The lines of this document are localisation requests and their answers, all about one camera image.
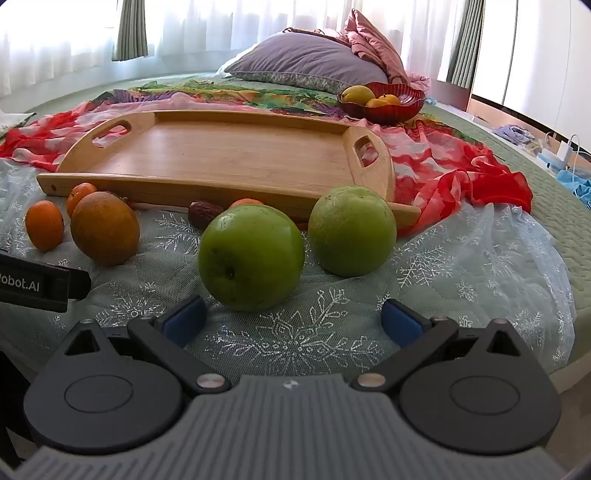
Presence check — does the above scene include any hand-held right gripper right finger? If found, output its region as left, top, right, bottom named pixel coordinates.
left=350, top=298, right=532, bottom=394

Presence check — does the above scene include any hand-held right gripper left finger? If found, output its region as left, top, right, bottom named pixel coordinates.
left=52, top=294, right=232, bottom=396

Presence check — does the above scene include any large brownish orange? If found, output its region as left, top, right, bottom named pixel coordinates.
left=70, top=191, right=141, bottom=267

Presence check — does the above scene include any shiny green apple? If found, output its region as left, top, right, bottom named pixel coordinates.
left=198, top=204, right=305, bottom=312

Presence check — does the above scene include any matte green round fruit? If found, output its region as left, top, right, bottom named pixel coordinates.
left=307, top=185, right=398, bottom=278

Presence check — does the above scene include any wooden tray with handles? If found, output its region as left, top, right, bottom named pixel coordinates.
left=36, top=110, right=422, bottom=230

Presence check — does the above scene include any white snowflake lace cloth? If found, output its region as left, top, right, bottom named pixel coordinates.
left=0, top=159, right=578, bottom=370

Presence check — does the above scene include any brown dried date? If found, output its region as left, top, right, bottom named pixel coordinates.
left=188, top=200, right=225, bottom=230

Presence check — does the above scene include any colourful red printed scarf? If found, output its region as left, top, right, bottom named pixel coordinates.
left=0, top=85, right=534, bottom=238

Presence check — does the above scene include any red glass bowl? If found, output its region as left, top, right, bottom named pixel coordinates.
left=337, top=82, right=426, bottom=125

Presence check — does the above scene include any lavender cloth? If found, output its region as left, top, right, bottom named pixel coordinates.
left=493, top=124, right=535, bottom=145

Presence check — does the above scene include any light blue box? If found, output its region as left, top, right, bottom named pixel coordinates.
left=537, top=152, right=570, bottom=171

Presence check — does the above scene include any blue cloth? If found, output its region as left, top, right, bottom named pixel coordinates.
left=555, top=170, right=591, bottom=209

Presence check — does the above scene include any yellow mango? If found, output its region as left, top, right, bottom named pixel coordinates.
left=342, top=86, right=376, bottom=106

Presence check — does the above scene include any brown wooden headboard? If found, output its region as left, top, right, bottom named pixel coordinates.
left=425, top=79, right=472, bottom=110

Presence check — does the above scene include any green curtain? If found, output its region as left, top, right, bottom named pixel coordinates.
left=449, top=0, right=485, bottom=89
left=111, top=0, right=149, bottom=62

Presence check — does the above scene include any purple pillow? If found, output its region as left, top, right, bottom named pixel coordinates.
left=224, top=31, right=389, bottom=95

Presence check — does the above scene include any pink quilt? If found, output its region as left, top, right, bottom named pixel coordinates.
left=281, top=8, right=430, bottom=93

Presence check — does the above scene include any sheer white curtain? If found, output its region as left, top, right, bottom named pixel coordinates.
left=0, top=0, right=467, bottom=100

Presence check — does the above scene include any white wardrobe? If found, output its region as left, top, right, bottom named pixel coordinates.
left=468, top=0, right=591, bottom=155

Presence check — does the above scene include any white cable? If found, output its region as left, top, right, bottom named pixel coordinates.
left=545, top=131, right=591, bottom=185

